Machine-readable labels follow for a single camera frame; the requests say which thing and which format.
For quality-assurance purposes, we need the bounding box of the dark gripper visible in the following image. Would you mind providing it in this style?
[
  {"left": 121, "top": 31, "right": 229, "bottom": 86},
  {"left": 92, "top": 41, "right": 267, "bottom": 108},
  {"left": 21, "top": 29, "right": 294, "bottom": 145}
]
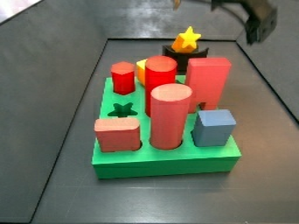
[{"left": 211, "top": 0, "right": 278, "bottom": 45}]

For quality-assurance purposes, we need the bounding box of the yellow star prism block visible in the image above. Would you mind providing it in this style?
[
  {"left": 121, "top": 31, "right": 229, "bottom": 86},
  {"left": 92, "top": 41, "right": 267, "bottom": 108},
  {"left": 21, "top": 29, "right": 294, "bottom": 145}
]
[{"left": 172, "top": 26, "right": 201, "bottom": 53}]

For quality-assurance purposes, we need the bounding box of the red arch block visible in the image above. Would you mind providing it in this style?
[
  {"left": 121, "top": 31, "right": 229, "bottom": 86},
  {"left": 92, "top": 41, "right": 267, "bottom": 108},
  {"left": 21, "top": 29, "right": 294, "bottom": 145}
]
[{"left": 184, "top": 58, "right": 231, "bottom": 113}]

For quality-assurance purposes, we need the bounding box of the red tall cylinder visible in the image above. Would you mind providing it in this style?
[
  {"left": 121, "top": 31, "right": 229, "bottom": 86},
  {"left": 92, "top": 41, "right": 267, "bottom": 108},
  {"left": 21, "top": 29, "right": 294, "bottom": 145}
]
[{"left": 144, "top": 55, "right": 177, "bottom": 116}]

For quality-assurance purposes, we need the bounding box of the yellow rounded block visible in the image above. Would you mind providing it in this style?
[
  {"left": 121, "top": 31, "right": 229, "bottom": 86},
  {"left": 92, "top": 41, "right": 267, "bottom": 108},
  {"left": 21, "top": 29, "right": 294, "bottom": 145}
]
[{"left": 135, "top": 59, "right": 147, "bottom": 85}]

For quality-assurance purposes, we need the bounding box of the pink tall cylinder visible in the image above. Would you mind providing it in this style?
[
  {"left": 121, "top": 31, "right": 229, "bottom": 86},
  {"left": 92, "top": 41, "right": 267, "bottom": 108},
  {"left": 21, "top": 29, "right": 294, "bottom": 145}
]
[{"left": 149, "top": 83, "right": 192, "bottom": 150}]

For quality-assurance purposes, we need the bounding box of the blue cube block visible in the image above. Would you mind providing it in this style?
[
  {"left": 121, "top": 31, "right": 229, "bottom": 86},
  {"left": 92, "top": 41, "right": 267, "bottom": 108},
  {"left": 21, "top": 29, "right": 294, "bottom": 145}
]
[{"left": 191, "top": 109, "right": 236, "bottom": 147}]

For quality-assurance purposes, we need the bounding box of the red hexagonal prism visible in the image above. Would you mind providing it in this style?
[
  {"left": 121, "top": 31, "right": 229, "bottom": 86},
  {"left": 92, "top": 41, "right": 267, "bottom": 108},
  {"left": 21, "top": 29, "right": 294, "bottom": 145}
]
[{"left": 111, "top": 61, "right": 136, "bottom": 95}]

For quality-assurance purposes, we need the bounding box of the pink rounded square block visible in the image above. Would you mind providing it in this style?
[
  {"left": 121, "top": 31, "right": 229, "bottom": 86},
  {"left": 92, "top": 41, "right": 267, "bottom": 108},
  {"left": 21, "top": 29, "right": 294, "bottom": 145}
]
[{"left": 93, "top": 117, "right": 141, "bottom": 152}]

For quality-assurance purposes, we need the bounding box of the green shape sorter base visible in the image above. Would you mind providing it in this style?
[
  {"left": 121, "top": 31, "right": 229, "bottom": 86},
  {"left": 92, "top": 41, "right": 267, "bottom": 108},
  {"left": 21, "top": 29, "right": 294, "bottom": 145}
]
[{"left": 91, "top": 78, "right": 241, "bottom": 179}]

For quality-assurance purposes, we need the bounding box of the black fixture bracket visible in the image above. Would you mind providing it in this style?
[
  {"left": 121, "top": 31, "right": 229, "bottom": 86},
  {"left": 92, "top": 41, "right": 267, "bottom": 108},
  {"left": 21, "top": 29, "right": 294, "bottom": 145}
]
[{"left": 163, "top": 45, "right": 209, "bottom": 74}]

